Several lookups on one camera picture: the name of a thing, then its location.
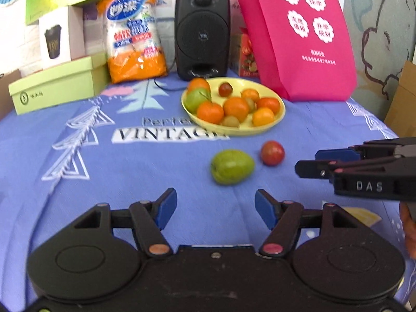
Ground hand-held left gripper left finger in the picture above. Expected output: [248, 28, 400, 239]
[54, 187, 178, 259]

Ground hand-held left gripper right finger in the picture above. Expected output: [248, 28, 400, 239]
[255, 189, 382, 259]

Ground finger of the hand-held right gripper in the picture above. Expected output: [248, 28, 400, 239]
[315, 137, 416, 162]
[295, 155, 408, 180]

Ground small orange mandarin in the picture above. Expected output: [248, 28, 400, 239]
[252, 107, 275, 127]
[241, 88, 260, 102]

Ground yellow-green plastic plate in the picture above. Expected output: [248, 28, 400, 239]
[181, 77, 287, 137]

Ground orange mandarin with stem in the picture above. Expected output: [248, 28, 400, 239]
[197, 91, 225, 125]

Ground person's right hand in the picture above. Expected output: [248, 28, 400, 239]
[399, 201, 416, 257]

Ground blue printed tablecloth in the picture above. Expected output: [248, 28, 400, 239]
[0, 68, 416, 312]

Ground brown cardboard sheet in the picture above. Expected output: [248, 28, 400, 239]
[384, 60, 416, 139]

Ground pink tote bag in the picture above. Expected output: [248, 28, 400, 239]
[227, 0, 358, 102]

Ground red printed carton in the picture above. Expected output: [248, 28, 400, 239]
[229, 32, 261, 78]

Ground orange paper cup pack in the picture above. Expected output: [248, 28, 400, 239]
[97, 0, 169, 84]

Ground light green shoe box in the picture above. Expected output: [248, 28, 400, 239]
[8, 52, 111, 116]

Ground black speaker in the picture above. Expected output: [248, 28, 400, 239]
[174, 0, 231, 81]

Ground white cup box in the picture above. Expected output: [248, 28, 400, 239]
[38, 5, 87, 70]

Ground brown cardboard box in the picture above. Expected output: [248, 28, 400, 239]
[0, 69, 23, 121]

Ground grey printed carton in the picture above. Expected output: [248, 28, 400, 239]
[83, 5, 108, 54]

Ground black speaker cable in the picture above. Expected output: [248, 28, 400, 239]
[153, 57, 189, 91]

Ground cartoon wall sticker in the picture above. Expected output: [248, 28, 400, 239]
[349, 0, 416, 82]

